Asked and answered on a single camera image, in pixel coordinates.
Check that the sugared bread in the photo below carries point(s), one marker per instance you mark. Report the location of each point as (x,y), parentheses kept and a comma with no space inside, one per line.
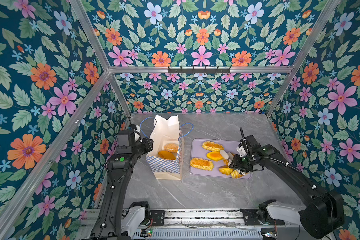
(212,146)

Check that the ridged long bread roll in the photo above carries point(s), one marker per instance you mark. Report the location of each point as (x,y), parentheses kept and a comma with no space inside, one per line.
(236,175)

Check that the lavender plastic tray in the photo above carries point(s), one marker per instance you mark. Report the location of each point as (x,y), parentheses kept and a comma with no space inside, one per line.
(198,151)

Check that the round orange bun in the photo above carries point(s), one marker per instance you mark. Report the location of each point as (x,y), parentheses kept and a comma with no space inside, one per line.
(171,147)

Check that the checkered paper bag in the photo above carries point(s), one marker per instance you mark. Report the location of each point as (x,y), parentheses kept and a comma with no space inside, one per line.
(168,131)

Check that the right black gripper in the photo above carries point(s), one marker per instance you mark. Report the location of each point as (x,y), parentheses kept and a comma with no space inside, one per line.
(235,165)

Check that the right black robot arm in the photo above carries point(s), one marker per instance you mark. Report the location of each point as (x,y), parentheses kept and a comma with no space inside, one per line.
(322,211)

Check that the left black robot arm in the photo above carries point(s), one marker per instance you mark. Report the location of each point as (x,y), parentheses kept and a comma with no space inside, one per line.
(120,168)

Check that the small yellow bun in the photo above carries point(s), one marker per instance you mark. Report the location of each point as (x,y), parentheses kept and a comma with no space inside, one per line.
(225,170)

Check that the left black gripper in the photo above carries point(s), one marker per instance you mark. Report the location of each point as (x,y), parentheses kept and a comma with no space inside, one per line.
(149,145)

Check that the oval orange glazed bun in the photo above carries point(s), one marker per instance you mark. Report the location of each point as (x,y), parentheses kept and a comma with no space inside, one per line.
(215,156)

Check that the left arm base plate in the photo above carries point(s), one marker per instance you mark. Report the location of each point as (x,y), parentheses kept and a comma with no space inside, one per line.
(157,218)

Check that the black hook rail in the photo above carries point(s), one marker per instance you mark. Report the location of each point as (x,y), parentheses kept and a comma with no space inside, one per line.
(198,70)

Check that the small croissant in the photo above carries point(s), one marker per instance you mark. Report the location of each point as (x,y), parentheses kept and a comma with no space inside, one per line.
(166,155)

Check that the braided flat pastry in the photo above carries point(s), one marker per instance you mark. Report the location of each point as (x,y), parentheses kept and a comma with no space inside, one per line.
(201,164)

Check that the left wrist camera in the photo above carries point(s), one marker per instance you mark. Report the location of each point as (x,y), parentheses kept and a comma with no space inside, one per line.
(129,137)

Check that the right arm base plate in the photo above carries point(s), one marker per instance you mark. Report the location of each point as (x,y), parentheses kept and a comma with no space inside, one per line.
(251,218)

